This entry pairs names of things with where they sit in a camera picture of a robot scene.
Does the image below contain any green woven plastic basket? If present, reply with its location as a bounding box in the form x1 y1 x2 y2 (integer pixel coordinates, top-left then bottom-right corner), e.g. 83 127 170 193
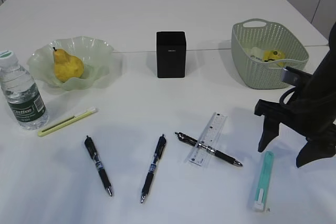
231 18 309 89

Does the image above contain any teal white utility knife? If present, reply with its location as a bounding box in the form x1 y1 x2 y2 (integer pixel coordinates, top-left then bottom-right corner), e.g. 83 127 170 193
254 151 274 212

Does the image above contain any black square pen holder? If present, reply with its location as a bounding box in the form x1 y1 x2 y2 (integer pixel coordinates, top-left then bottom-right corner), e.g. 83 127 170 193
156 31 186 78

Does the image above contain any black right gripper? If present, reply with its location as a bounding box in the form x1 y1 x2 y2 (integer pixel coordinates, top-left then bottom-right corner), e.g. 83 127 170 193
255 27 335 168

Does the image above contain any yellow white waste paper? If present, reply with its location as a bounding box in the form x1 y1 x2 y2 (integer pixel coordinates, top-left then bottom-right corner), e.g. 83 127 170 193
244 47 285 62

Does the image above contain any blue black gel pen middle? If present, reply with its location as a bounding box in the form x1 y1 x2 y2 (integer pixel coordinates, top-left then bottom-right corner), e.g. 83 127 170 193
140 134 166 204

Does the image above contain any yellow-green utility knife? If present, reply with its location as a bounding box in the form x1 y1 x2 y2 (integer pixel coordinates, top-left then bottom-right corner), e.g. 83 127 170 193
37 107 98 137

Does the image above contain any clear plastic ruler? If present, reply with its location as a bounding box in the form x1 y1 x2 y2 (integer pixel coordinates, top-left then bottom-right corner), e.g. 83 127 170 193
187 112 227 167

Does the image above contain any pale green wavy glass plate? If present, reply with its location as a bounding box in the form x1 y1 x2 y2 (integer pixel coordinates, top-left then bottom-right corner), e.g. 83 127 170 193
27 36 120 91

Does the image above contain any black gel pen on ruler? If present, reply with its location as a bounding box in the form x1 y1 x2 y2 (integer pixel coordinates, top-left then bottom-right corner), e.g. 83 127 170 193
175 132 243 167

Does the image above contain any black gel pen left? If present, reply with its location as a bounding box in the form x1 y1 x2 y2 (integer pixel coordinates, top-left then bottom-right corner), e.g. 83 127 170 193
84 135 113 197

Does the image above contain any clear plastic water bottle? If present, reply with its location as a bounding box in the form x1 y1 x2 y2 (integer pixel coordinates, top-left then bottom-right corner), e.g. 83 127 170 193
1 50 49 130

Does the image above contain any yellow pear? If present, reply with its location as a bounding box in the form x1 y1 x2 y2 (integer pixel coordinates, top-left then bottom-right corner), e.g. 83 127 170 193
53 47 84 82

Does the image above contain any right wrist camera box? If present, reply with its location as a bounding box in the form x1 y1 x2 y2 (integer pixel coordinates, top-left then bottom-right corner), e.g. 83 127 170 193
281 67 312 87

